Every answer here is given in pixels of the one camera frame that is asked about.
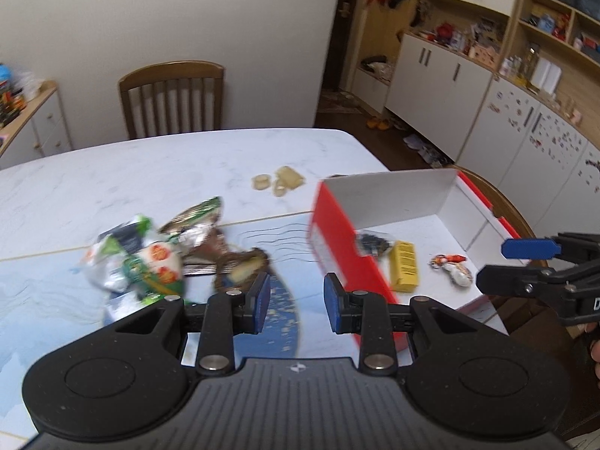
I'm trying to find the red white figure keychain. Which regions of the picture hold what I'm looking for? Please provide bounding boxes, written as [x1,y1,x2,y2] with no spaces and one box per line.
[429,254,473,288]

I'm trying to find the yellow small box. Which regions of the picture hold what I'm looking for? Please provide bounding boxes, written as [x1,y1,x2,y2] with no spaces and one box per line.
[388,241,419,294]

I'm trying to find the silver foil pouch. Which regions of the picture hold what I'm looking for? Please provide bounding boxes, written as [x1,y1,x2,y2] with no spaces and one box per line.
[159,196,226,262]

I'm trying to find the green white sachet with tassel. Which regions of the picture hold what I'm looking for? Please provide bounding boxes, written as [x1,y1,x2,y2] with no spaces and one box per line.
[81,215,185,300]

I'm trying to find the wooden chair beside box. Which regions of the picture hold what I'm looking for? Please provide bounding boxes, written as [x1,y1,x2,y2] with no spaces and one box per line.
[451,165,535,239]

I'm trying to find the red and white cardboard box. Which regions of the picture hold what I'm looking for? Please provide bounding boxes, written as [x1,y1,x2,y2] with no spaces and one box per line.
[306,168,524,353]

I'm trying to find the wooden chair at far side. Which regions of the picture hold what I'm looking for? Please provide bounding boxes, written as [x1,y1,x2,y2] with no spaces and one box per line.
[118,60,226,140]

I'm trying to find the blue patterned table mat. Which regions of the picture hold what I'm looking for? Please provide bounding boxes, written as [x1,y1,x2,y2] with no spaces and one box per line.
[0,210,510,441]

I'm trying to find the white sideboard cabinet wooden top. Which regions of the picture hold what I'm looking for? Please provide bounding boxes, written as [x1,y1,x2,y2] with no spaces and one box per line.
[0,80,73,170]

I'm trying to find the blue globe toy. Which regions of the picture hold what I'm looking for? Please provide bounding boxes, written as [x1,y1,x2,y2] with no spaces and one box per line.
[0,64,12,93]

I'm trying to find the white wall cabinets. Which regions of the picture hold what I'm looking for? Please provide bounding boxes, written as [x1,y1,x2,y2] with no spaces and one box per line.
[351,0,599,236]

